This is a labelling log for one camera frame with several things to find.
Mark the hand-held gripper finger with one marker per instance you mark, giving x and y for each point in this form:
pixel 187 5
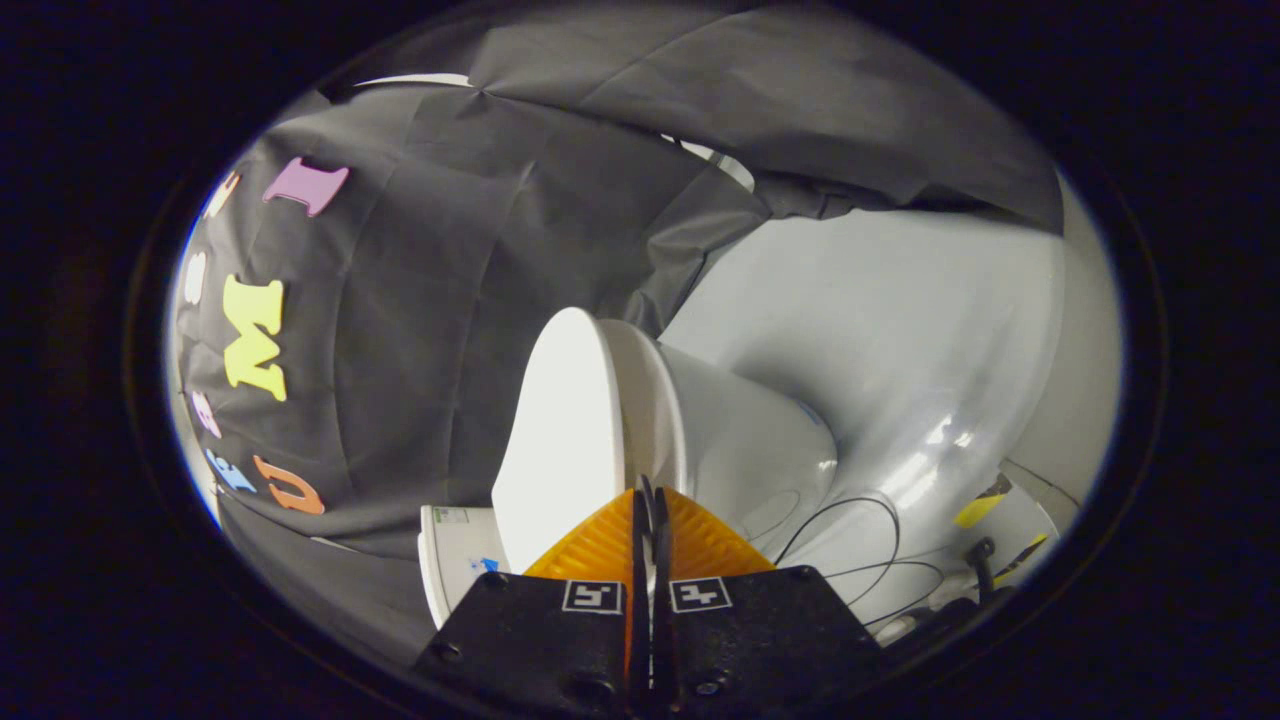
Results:
pixel 662 600
pixel 637 600

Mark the white toilet lid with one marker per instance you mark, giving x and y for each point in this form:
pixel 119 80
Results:
pixel 560 430

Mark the white toilet with tank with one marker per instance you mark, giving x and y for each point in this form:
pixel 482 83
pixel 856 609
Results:
pixel 740 440

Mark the white toilet seat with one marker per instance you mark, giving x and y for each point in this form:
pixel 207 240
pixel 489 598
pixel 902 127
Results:
pixel 640 400

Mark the yellow black tape strip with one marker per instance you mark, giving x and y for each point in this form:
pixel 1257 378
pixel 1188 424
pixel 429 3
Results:
pixel 1025 557
pixel 982 505

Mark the black backdrop cloth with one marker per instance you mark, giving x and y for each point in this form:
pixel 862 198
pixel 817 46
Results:
pixel 420 330

